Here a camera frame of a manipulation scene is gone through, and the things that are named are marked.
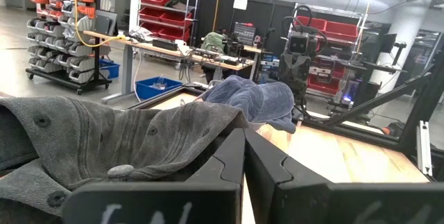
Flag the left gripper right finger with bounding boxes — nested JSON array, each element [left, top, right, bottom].
[[245, 128, 444, 224]]

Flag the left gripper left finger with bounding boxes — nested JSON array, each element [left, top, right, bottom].
[[62, 128, 246, 224]]

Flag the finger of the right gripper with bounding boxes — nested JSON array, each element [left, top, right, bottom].
[[300, 80, 307, 109], [293, 80, 300, 109]]

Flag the blue denim cap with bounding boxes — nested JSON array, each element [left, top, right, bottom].
[[200, 74, 265, 123], [258, 81, 298, 135]]

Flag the grey washed cap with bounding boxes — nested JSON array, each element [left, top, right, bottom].
[[0, 95, 250, 224]]

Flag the black monitor on arm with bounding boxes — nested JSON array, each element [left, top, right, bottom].
[[379, 33, 407, 65]]

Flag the computer tower blue light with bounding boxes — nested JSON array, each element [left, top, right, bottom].
[[341, 78, 361, 109]]

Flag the clear plastic bin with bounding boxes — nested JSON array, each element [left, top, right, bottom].
[[199, 78, 299, 133]]

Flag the black tool rack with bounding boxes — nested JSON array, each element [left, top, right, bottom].
[[234, 21, 257, 46]]

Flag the green bag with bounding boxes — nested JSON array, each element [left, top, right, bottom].
[[200, 31, 226, 53]]

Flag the silver aluminium extrusion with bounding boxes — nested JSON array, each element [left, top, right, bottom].
[[418, 120, 434, 177]]

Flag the blue floor bin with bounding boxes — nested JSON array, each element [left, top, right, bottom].
[[135, 76, 184, 101], [99, 59, 121, 79]]

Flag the wooden workbench grey legs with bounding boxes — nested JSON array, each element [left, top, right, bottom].
[[83, 30, 257, 105]]

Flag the rolling parts bin rack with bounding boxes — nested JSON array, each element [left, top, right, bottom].
[[24, 0, 114, 95]]

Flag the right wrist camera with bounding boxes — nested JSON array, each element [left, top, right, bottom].
[[288, 32, 310, 55]]

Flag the chrome wire shelf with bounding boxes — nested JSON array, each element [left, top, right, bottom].
[[130, 0, 201, 50], [293, 3, 369, 96]]

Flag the yellow hanging cable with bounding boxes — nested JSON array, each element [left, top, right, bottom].
[[72, 0, 126, 48]]

